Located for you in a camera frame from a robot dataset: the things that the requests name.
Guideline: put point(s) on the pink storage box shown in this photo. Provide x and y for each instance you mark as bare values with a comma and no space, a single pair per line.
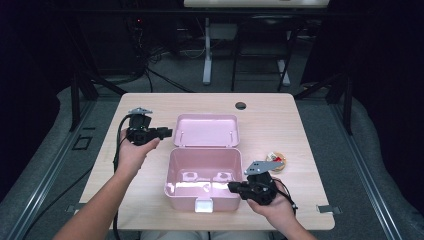
203,163

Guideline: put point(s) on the grey tape strip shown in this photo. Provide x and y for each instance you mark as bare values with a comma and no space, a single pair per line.
328,209
71,208

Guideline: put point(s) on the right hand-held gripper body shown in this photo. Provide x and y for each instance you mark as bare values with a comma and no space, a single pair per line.
261,190

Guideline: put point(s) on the black chair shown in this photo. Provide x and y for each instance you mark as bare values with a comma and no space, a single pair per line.
235,60

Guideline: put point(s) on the black metal stand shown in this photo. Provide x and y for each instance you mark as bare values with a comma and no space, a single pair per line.
75,100
348,106

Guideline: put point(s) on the person's right hand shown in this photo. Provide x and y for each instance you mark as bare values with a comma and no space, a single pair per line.
280,213

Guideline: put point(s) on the white desk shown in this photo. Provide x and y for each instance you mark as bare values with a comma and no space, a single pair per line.
207,66

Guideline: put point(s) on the round orange snack packet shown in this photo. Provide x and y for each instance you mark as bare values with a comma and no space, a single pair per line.
279,168

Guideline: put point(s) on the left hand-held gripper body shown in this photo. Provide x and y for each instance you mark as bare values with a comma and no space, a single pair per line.
140,133

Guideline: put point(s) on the person's left hand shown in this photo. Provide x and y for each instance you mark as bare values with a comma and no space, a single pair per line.
131,156

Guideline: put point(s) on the dark equipment with red light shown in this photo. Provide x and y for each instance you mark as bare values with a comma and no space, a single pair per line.
110,43

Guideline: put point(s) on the aluminium floor rail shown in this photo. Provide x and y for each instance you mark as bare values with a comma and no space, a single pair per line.
366,180
43,183

